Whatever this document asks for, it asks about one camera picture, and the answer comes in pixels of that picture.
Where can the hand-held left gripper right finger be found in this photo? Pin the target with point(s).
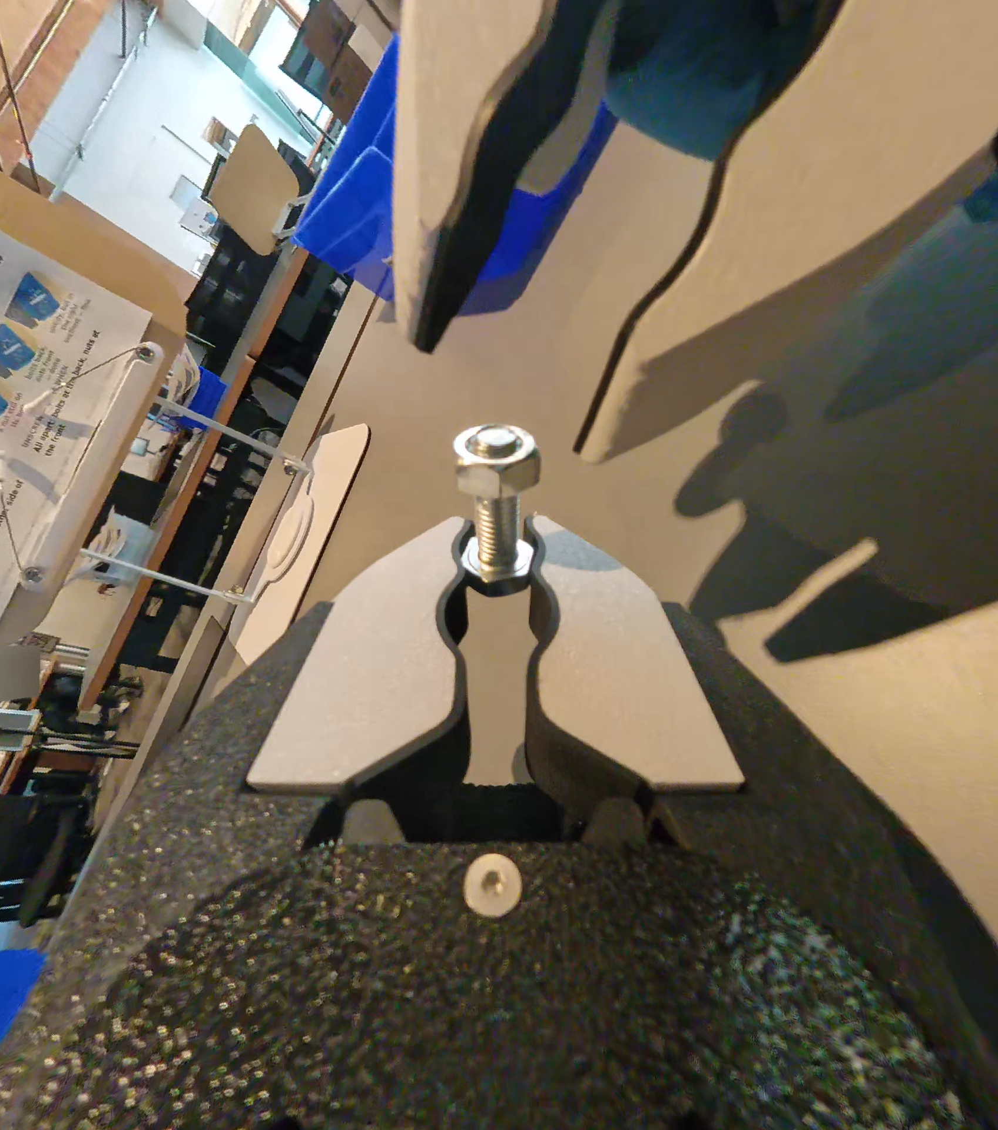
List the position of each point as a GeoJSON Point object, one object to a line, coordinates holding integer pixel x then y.
{"type": "Point", "coordinates": [631, 689]}

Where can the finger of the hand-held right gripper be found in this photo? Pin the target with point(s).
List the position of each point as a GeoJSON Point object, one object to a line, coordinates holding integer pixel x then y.
{"type": "Point", "coordinates": [441, 132]}
{"type": "Point", "coordinates": [772, 221]}

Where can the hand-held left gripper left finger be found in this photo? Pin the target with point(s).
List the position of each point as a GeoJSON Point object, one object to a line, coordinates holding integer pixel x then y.
{"type": "Point", "coordinates": [366, 680]}

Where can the steel bolt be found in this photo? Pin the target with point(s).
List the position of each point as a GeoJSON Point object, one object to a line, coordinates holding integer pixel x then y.
{"type": "Point", "coordinates": [496, 530]}

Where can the wooden document board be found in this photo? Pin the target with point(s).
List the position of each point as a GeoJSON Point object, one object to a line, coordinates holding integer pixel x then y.
{"type": "Point", "coordinates": [256, 185]}

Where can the instruction sheet on clipboard stand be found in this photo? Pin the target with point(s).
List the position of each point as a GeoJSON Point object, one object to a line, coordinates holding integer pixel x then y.
{"type": "Point", "coordinates": [39, 225]}

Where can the printed instruction sheet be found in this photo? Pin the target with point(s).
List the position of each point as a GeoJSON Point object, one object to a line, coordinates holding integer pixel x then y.
{"type": "Point", "coordinates": [22, 397]}

